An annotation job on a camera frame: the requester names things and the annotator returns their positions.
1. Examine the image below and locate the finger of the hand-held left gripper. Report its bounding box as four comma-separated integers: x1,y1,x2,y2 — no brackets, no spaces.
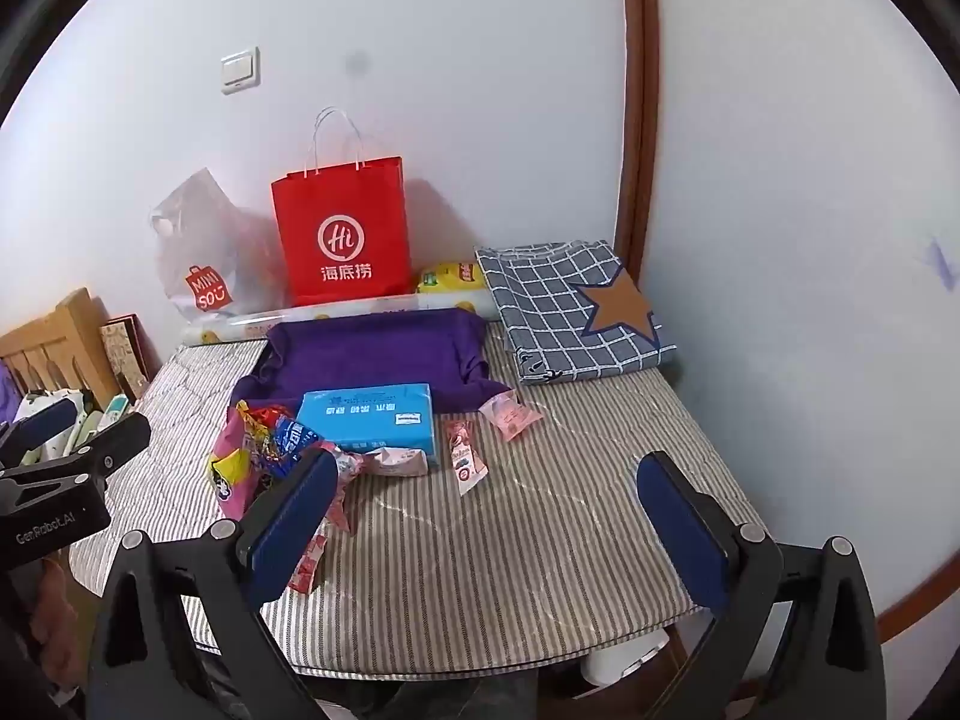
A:
0,396,82,467
71,411,152,478

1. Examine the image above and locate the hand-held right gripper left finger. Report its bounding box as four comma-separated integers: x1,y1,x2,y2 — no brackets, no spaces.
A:
88,451,342,720

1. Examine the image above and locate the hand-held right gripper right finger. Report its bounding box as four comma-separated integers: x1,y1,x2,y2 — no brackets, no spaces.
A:
636,450,887,720

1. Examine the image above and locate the yellow pink snack packet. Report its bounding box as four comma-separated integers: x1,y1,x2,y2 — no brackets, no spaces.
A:
211,401,260,520

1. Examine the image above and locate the red snack packet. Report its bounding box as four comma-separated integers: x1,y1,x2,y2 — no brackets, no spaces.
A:
238,401,297,458

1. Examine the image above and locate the white pink snack packet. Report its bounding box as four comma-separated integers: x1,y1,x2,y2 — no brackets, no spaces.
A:
352,444,430,479

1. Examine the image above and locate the red white strip packet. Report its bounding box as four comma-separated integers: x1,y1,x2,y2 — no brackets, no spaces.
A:
442,418,490,497

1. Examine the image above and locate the purple towel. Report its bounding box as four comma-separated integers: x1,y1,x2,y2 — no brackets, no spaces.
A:
231,309,518,421

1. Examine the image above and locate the small pink snack packet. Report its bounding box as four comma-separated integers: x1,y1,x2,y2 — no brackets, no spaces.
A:
478,388,547,443

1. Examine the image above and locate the white teal tube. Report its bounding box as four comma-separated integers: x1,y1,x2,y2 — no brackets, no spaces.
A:
96,392,136,432

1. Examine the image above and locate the white green bottle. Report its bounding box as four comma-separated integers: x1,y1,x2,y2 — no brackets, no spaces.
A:
64,390,102,458

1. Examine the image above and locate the framed picture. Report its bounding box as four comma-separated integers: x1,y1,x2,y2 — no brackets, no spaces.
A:
100,313,151,402

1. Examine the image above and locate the blue tissue pack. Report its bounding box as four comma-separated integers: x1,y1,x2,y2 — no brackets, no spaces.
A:
295,382,437,473

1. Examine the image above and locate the striped quilted mat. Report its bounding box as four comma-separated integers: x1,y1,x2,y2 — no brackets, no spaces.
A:
67,330,766,680

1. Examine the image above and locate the white bin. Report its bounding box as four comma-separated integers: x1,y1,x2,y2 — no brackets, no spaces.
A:
581,626,672,691

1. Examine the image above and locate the white printed roll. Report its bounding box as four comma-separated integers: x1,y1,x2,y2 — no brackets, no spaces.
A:
180,289,496,350

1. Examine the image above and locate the white plastic bag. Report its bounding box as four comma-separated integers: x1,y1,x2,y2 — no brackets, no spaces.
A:
148,167,290,316

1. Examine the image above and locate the grey checked folded cloth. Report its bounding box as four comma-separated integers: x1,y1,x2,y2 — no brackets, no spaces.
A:
474,240,678,387

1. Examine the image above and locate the brown wooden skirting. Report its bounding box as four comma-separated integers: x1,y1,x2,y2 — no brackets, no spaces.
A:
874,585,960,647

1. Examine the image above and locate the red paper bag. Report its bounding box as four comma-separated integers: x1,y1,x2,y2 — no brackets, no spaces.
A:
270,106,415,308

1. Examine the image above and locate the white wall switch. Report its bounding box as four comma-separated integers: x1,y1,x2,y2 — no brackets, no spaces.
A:
220,47,263,95

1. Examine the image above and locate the brown wooden door frame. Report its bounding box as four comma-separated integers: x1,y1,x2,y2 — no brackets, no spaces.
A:
619,0,662,293

